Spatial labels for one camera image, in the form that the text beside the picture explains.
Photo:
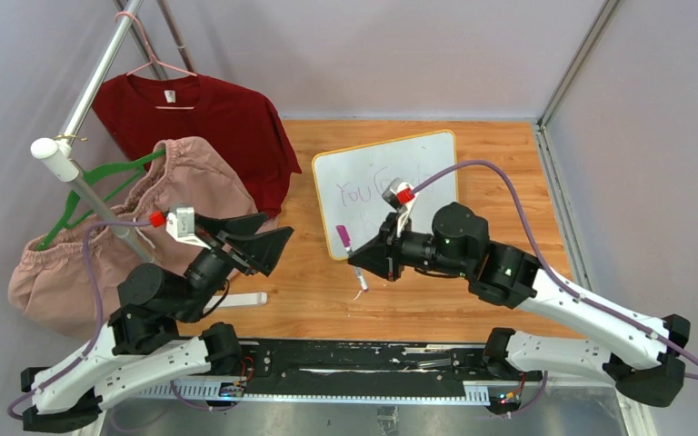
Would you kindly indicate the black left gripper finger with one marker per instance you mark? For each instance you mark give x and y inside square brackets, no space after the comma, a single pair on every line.
[240,226]
[261,252]

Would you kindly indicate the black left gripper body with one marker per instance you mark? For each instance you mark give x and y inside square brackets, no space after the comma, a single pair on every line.
[211,269]

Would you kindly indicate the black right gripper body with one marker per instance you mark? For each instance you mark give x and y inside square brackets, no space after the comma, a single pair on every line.
[412,249]

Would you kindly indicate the yellow-framed whiteboard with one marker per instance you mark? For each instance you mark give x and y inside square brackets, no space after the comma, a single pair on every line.
[349,182]

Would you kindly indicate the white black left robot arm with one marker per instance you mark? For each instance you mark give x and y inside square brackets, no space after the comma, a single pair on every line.
[137,346]

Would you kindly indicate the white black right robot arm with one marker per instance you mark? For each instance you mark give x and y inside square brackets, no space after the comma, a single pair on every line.
[639,355]

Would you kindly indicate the red t-shirt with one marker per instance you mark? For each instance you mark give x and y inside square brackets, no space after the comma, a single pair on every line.
[241,124]

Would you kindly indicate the green clothes hanger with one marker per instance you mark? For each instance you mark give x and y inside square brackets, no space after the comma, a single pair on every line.
[82,201]

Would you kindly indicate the pink shorts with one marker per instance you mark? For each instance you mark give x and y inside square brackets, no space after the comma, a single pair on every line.
[52,287]

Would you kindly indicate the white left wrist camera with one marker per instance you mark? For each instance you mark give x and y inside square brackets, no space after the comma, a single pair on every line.
[180,225]

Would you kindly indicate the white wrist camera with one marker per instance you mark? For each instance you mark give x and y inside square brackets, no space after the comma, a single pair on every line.
[399,195]
[180,225]

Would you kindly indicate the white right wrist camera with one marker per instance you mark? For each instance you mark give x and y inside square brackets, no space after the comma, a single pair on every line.
[399,195]

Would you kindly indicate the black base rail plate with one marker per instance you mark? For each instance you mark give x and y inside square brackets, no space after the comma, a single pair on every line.
[332,369]

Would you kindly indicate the grey aluminium frame post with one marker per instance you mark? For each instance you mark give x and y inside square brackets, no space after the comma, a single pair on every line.
[583,52]

